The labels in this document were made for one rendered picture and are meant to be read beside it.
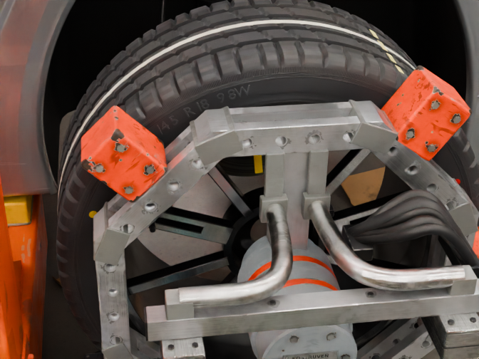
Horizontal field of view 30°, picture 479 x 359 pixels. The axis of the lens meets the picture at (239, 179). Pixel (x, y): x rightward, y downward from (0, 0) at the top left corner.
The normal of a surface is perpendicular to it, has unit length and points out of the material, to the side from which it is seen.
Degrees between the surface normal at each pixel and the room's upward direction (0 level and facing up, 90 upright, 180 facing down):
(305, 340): 90
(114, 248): 90
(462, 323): 0
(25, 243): 0
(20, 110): 90
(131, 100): 39
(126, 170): 90
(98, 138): 45
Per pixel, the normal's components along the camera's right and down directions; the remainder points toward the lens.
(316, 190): 0.14, 0.54
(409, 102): -0.80, -0.43
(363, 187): 0.13, -0.73
